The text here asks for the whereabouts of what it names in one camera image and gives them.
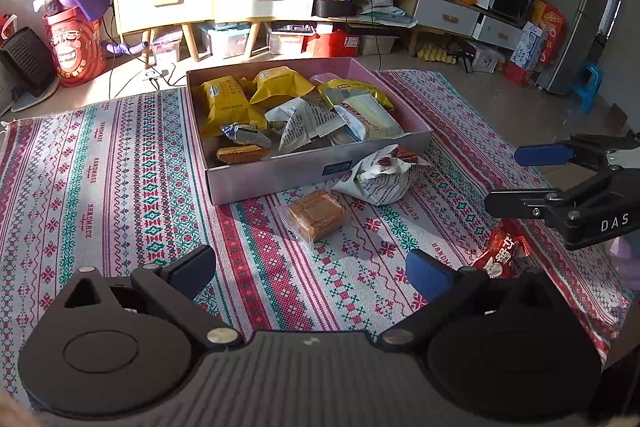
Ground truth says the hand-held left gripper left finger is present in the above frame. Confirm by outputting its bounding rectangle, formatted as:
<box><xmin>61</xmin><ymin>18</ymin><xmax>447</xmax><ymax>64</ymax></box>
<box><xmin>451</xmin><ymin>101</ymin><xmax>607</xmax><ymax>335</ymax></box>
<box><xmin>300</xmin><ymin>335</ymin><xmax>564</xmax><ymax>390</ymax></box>
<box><xmin>60</xmin><ymin>244</ymin><xmax>243</xmax><ymax>350</ymax></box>

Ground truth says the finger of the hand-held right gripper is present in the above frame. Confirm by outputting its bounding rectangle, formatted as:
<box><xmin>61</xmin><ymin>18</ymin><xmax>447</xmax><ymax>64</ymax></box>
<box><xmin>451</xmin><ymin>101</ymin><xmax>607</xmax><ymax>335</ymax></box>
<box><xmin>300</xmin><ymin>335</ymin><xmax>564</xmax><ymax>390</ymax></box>
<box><xmin>514</xmin><ymin>134</ymin><xmax>640</xmax><ymax>168</ymax></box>
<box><xmin>484</xmin><ymin>187</ymin><xmax>567</xmax><ymax>221</ymax></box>

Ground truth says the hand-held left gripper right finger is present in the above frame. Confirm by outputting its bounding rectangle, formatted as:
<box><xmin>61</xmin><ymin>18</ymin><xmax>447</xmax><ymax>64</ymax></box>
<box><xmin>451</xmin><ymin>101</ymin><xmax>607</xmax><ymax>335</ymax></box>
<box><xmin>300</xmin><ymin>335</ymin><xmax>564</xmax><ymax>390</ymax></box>
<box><xmin>377</xmin><ymin>249</ymin><xmax>553</xmax><ymax>350</ymax></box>

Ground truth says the red snack packet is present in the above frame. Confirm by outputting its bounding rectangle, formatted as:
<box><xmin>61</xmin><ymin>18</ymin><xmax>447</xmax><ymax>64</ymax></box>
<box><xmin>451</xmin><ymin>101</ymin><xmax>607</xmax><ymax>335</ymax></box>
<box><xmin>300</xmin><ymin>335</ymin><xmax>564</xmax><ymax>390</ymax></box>
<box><xmin>472</xmin><ymin>227</ymin><xmax>532</xmax><ymax>279</ymax></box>

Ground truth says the brown biscuit packet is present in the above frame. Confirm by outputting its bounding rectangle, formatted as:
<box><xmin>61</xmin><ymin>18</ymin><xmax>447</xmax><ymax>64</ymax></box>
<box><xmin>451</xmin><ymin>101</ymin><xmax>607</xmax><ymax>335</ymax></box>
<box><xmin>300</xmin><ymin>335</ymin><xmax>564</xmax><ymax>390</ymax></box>
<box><xmin>216</xmin><ymin>146</ymin><xmax>271</xmax><ymax>165</ymax></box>

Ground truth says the pink cardboard box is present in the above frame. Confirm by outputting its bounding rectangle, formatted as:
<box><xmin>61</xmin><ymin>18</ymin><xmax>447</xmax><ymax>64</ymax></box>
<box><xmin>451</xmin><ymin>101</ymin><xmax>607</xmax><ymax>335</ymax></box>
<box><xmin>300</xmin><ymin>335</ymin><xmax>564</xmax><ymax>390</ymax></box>
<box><xmin>186</xmin><ymin>58</ymin><xmax>433</xmax><ymax>206</ymax></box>

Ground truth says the brown cake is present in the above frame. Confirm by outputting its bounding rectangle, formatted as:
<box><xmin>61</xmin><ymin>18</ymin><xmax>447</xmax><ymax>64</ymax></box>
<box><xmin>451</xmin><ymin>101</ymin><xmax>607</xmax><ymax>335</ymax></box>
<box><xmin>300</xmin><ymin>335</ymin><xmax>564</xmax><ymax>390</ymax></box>
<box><xmin>275</xmin><ymin>189</ymin><xmax>348</xmax><ymax>250</ymax></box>

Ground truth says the small blue white snack packet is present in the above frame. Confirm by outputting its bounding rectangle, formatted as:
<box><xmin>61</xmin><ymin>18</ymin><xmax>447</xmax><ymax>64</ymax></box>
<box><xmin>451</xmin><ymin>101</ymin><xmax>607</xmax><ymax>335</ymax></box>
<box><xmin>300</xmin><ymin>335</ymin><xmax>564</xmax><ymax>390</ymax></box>
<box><xmin>220</xmin><ymin>123</ymin><xmax>273</xmax><ymax>148</ymax></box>

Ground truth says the white yellow red-label snack packet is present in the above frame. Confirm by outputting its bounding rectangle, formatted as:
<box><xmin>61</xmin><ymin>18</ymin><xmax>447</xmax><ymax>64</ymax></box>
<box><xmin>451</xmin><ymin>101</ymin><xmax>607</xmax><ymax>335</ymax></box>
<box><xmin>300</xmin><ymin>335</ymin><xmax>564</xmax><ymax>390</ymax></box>
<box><xmin>335</xmin><ymin>94</ymin><xmax>403</xmax><ymax>142</ymax></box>

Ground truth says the white newsprint snack bag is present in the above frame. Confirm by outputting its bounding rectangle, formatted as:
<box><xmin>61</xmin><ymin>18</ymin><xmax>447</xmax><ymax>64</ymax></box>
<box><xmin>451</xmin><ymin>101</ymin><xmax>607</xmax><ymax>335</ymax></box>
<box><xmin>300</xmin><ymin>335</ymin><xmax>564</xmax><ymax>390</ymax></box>
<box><xmin>265</xmin><ymin>99</ymin><xmax>346</xmax><ymax>152</ymax></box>

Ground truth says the wide yellow snack packet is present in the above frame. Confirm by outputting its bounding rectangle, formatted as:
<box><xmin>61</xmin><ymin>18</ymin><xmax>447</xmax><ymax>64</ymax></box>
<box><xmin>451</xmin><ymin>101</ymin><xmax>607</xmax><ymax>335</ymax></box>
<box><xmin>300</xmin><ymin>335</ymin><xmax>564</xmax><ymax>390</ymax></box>
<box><xmin>249</xmin><ymin>67</ymin><xmax>316</xmax><ymax>110</ymax></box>

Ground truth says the person's right forearm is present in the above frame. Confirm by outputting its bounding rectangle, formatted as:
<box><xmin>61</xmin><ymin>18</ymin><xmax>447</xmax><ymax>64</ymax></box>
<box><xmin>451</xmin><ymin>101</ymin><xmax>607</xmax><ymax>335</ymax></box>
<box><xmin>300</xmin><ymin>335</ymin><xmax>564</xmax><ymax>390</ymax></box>
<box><xmin>607</xmin><ymin>232</ymin><xmax>640</xmax><ymax>293</ymax></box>

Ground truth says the blue plastic stool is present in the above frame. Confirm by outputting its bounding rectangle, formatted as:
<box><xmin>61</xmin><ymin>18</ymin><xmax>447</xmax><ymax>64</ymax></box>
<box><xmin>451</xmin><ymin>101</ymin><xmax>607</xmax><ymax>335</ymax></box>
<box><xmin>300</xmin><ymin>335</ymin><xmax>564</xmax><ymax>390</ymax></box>
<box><xmin>572</xmin><ymin>62</ymin><xmax>602</xmax><ymax>112</ymax></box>

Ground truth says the small red box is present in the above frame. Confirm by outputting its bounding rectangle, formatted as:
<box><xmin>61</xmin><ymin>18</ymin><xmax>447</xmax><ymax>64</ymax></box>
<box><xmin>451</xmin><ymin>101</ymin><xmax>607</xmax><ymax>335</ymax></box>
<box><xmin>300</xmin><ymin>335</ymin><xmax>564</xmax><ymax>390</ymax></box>
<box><xmin>505</xmin><ymin>59</ymin><xmax>533</xmax><ymax>85</ymax></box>

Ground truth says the white brown-print snack packet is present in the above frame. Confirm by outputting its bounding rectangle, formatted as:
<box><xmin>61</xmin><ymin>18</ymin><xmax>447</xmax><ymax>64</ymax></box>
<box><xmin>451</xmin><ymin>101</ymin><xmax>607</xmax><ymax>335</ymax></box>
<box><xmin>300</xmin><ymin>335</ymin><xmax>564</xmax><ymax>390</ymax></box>
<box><xmin>332</xmin><ymin>144</ymin><xmax>431</xmax><ymax>206</ymax></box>

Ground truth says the white blue carton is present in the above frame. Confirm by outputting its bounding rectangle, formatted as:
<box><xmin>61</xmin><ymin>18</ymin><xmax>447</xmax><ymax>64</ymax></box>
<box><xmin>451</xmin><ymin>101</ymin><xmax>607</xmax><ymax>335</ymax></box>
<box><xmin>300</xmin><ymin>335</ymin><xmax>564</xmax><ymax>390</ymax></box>
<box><xmin>510</xmin><ymin>22</ymin><xmax>548</xmax><ymax>68</ymax></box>

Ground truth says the patterned woven blanket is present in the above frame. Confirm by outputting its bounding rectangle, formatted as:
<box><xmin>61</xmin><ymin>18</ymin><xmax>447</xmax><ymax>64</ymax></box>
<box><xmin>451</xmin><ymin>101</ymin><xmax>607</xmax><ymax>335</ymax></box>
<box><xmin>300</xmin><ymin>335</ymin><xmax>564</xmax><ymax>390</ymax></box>
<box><xmin>0</xmin><ymin>69</ymin><xmax>633</xmax><ymax>408</ymax></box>

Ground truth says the orange red carton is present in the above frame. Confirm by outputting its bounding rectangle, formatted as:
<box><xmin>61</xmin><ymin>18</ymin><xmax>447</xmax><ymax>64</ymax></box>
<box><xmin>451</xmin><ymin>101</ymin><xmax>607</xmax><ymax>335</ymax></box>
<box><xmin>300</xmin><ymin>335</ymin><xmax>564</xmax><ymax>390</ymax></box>
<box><xmin>530</xmin><ymin>0</ymin><xmax>566</xmax><ymax>52</ymax></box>

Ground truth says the yellow ridged object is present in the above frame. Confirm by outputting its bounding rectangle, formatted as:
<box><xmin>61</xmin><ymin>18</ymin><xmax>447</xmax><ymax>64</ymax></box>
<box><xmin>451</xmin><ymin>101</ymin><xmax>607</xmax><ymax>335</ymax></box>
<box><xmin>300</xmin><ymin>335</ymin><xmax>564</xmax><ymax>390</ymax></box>
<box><xmin>417</xmin><ymin>46</ymin><xmax>458</xmax><ymax>65</ymax></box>

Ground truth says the silver refrigerator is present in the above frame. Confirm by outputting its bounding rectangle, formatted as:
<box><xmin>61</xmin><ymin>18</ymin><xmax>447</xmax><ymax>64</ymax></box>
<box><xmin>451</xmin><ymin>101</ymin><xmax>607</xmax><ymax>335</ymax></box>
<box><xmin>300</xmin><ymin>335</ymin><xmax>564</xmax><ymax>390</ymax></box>
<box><xmin>537</xmin><ymin>0</ymin><xmax>628</xmax><ymax>96</ymax></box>

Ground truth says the long yellow snack packet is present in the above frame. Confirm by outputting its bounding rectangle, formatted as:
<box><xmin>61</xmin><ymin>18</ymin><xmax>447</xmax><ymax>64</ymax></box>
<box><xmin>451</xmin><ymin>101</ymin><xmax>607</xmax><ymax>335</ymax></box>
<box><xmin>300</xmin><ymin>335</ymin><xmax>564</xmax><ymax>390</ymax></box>
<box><xmin>200</xmin><ymin>77</ymin><xmax>267</xmax><ymax>140</ymax></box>

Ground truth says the long low white-drawer cabinet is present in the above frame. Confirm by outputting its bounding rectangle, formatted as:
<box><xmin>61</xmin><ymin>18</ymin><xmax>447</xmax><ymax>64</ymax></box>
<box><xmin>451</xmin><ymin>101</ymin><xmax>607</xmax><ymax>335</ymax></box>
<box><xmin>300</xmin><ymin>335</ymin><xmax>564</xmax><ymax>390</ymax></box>
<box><xmin>312</xmin><ymin>0</ymin><xmax>526</xmax><ymax>58</ymax></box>

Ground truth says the clear storage box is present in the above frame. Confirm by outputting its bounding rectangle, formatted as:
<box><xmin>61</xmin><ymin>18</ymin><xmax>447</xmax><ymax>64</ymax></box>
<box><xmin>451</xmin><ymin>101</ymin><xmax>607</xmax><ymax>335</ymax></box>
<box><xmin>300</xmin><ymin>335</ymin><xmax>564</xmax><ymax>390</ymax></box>
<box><xmin>150</xmin><ymin>39</ymin><xmax>181</xmax><ymax>65</ymax></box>
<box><xmin>267</xmin><ymin>23</ymin><xmax>318</xmax><ymax>55</ymax></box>
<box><xmin>207</xmin><ymin>24</ymin><xmax>248</xmax><ymax>59</ymax></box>
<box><xmin>360</xmin><ymin>34</ymin><xmax>398</xmax><ymax>55</ymax></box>

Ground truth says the loose white papers pile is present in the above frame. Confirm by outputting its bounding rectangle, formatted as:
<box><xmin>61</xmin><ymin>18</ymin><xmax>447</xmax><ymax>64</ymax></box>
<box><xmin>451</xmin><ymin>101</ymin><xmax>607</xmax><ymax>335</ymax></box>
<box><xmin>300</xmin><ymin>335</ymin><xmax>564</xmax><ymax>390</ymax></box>
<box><xmin>357</xmin><ymin>0</ymin><xmax>418</xmax><ymax>28</ymax></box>

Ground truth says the purple plastic tool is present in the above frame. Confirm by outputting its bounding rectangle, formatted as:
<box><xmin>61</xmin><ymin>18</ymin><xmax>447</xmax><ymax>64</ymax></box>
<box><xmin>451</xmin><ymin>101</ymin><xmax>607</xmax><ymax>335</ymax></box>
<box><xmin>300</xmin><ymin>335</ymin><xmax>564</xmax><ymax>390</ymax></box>
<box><xmin>102</xmin><ymin>39</ymin><xmax>151</xmax><ymax>56</ymax></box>

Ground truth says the red storage box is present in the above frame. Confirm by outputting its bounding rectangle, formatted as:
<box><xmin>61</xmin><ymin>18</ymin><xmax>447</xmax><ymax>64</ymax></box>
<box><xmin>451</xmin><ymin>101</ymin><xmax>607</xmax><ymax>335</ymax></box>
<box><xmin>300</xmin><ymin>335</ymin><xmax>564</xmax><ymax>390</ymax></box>
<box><xmin>315</xmin><ymin>29</ymin><xmax>363</xmax><ymax>58</ymax></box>

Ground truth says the red printed bucket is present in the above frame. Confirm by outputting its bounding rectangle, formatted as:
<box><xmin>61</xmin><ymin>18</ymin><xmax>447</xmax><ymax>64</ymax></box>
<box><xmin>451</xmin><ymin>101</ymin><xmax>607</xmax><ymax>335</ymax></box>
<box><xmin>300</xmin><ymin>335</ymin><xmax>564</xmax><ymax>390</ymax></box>
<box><xmin>42</xmin><ymin>6</ymin><xmax>107</xmax><ymax>88</ymax></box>

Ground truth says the black heater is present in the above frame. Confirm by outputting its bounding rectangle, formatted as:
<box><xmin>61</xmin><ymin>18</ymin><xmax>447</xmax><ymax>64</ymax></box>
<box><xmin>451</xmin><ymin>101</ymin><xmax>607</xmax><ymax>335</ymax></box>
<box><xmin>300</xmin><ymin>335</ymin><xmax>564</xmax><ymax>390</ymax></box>
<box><xmin>0</xmin><ymin>27</ymin><xmax>60</xmax><ymax>112</ymax></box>

